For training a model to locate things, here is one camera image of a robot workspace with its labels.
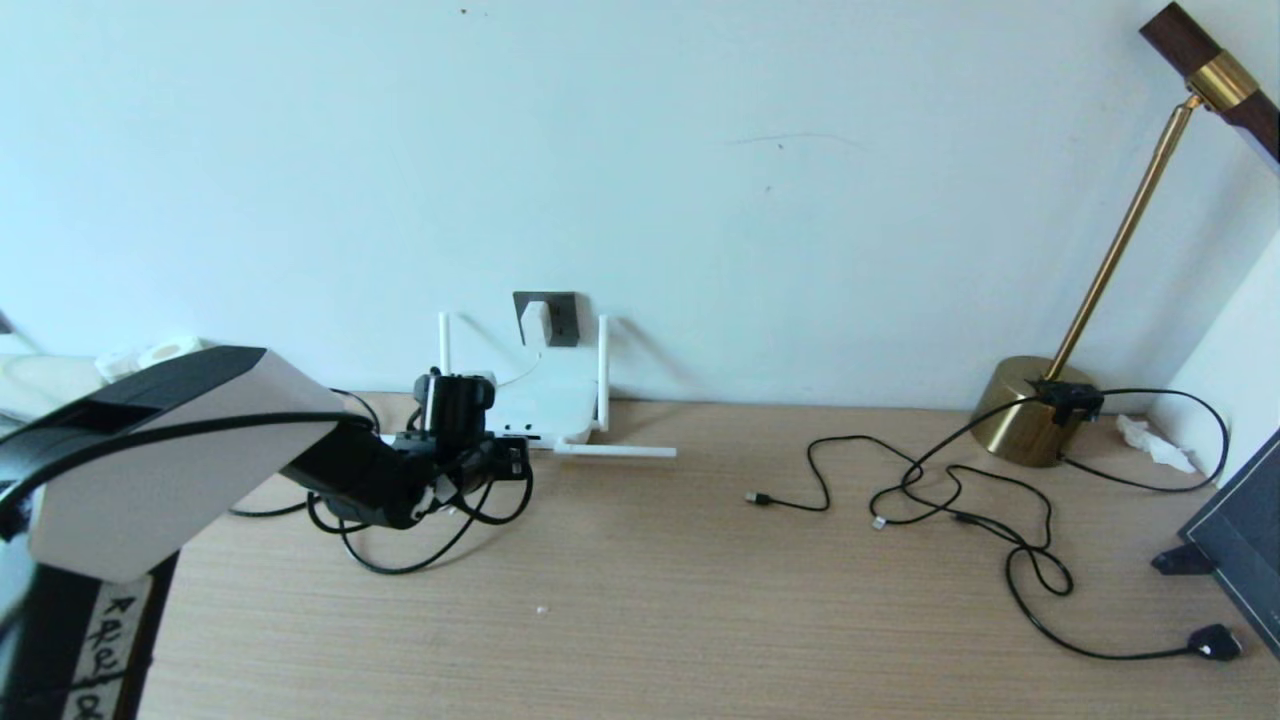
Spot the black usb charging cable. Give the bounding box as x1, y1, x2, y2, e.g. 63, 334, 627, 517
747, 436, 1003, 531

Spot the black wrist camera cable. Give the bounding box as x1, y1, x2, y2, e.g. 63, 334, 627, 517
305, 462, 535, 576

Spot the black cable bundle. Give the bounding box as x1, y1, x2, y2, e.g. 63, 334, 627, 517
897, 385, 1246, 664

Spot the grey wall socket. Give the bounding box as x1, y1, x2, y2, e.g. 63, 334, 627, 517
513, 291, 581, 348

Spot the crumpled white tissue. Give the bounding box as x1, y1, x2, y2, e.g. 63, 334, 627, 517
1117, 415, 1198, 476

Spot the white adapter cable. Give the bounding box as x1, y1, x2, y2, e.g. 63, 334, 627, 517
493, 349, 546, 396

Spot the white router with antennas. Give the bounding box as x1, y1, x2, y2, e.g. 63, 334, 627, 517
437, 313, 678, 461

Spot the white paper roll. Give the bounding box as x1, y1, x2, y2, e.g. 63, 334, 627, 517
137, 337, 206, 369

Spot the black ethernet cable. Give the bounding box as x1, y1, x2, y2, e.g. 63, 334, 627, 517
228, 388, 383, 519

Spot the brass desk lamp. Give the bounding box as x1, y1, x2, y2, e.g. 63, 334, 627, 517
970, 0, 1280, 469

